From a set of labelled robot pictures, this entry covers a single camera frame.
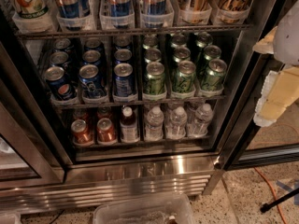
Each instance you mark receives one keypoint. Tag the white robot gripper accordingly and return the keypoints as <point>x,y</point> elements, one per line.
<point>288,34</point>

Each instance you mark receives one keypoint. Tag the green can front right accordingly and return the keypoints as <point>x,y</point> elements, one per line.
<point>214,75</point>

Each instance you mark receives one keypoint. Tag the green can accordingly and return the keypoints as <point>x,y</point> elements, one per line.
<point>154,79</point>
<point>214,75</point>
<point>184,77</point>

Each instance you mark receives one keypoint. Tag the green can front middle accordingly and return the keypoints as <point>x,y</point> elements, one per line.
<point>184,77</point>

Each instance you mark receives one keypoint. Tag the green can front left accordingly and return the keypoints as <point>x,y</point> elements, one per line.
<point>154,79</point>

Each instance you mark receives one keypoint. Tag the pepsi can front right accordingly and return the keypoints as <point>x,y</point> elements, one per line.
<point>124,80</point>

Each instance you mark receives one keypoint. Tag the pepsi can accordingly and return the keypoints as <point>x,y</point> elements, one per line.
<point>124,80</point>
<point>92,81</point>
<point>59,83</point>

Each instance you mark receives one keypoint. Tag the stainless steel fridge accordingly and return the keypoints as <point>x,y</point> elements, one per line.
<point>54,174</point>

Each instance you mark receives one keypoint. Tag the orange soda can right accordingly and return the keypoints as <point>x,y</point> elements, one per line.
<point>105,130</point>

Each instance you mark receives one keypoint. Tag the orange soda can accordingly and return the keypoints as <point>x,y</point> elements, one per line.
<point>81,131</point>
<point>105,130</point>

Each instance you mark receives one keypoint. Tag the pepsi can front middle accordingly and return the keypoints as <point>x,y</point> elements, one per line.
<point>92,81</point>

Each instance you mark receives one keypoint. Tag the orange soda can left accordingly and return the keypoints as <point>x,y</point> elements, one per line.
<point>81,131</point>

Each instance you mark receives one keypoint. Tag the pepsi can front left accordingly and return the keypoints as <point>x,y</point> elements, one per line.
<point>59,83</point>

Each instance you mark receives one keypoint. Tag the red bull can left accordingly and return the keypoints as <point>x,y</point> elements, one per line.
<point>71,9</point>

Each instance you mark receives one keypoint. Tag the white 7up can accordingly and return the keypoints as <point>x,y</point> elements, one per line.
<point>30,9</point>

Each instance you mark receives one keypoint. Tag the water bottle right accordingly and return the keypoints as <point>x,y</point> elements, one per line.
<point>203,115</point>

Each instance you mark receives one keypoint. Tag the water bottle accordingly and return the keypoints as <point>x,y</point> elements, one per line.
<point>203,115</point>
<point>154,124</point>
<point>176,126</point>

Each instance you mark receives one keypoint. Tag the water bottle middle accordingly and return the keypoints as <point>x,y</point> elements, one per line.
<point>176,126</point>

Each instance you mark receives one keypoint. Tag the water bottle left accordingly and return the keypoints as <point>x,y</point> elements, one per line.
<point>154,124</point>

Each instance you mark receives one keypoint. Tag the black tripod leg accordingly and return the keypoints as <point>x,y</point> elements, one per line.
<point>267,206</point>

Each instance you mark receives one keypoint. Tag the brown drink bottle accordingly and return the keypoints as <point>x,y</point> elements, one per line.
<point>129,131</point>

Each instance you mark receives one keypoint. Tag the clear plastic bin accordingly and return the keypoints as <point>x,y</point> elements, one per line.
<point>150,209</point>

